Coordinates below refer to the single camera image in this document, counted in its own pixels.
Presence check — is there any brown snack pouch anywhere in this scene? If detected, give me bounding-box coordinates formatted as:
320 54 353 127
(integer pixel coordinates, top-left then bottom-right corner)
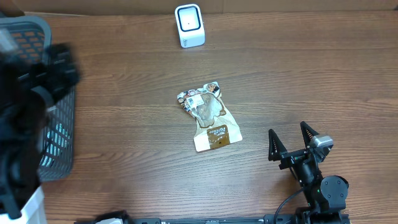
177 82 243 152

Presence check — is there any grey plastic basket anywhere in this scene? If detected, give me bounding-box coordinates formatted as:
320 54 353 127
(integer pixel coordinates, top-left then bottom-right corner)
1 16 75 182

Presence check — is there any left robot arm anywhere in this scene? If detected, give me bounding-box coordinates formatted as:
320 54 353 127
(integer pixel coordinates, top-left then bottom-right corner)
1 44 80 220

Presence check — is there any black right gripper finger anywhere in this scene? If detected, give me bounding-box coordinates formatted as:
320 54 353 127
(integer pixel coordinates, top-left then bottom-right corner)
300 121 319 147
268 129 287 161

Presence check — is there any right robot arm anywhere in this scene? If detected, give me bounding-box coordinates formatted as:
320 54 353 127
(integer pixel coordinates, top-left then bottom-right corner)
264 121 350 224

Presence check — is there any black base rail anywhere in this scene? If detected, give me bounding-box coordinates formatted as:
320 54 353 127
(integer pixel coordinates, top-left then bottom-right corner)
75 210 301 224

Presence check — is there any white barcode scanner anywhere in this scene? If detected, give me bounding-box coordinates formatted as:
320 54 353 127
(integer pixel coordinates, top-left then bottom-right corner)
175 4 206 49

